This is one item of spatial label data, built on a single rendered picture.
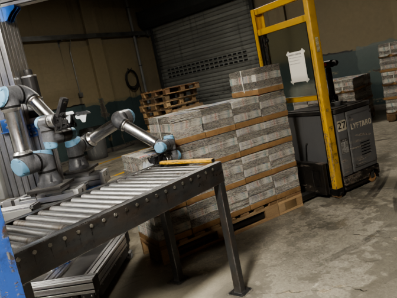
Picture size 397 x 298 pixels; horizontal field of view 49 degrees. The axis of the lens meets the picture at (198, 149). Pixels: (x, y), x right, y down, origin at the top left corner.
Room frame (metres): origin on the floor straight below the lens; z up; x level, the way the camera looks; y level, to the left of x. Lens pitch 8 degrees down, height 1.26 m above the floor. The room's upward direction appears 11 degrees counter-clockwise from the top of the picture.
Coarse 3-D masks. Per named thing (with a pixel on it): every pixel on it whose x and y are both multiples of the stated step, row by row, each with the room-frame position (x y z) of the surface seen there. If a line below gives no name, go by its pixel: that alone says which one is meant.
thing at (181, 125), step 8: (184, 112) 3.32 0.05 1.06; (192, 112) 3.30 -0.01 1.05; (200, 112) 3.34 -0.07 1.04; (160, 120) 3.33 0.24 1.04; (168, 120) 3.21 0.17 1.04; (176, 120) 3.23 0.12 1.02; (184, 120) 3.26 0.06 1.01; (192, 120) 3.30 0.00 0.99; (200, 120) 3.34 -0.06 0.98; (168, 128) 3.24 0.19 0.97; (176, 128) 3.23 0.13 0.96; (184, 128) 3.26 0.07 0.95; (192, 128) 3.29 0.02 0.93; (200, 128) 3.33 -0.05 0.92; (176, 136) 3.22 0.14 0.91; (184, 136) 3.25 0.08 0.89
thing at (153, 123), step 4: (176, 112) 3.57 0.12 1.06; (156, 116) 3.50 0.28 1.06; (148, 120) 3.51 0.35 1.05; (152, 120) 3.45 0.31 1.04; (156, 120) 3.39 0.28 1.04; (152, 124) 3.46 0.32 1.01; (156, 124) 3.41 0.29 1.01; (152, 128) 3.48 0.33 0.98; (156, 128) 3.42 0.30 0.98; (152, 132) 3.47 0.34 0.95; (156, 132) 3.42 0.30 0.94; (156, 136) 3.43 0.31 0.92
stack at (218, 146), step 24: (192, 144) 3.27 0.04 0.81; (216, 144) 3.39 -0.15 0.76; (240, 144) 3.49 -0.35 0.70; (240, 168) 3.46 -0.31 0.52; (264, 168) 3.59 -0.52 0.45; (240, 192) 3.45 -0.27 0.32; (264, 192) 3.57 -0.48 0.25; (192, 216) 3.21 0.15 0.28; (216, 216) 3.31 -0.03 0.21; (240, 216) 3.45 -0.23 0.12; (144, 240) 3.29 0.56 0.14; (192, 240) 3.18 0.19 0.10; (216, 240) 3.29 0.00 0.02
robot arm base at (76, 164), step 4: (76, 156) 3.15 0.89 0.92; (80, 156) 3.17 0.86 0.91; (72, 160) 3.15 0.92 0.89; (76, 160) 3.15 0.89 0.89; (80, 160) 3.16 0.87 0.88; (84, 160) 3.18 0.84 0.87; (72, 164) 3.14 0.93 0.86; (76, 164) 3.14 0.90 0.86; (80, 164) 3.15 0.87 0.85; (84, 164) 3.16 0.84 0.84; (88, 164) 3.19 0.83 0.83; (72, 168) 3.14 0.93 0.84; (76, 168) 3.13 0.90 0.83; (80, 168) 3.14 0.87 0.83
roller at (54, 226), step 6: (18, 222) 1.97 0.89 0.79; (24, 222) 1.93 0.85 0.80; (30, 222) 1.91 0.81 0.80; (36, 222) 1.88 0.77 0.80; (42, 222) 1.85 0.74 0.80; (48, 222) 1.84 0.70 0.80; (42, 228) 1.82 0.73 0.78; (48, 228) 1.78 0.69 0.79; (54, 228) 1.76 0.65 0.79; (60, 228) 1.73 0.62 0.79
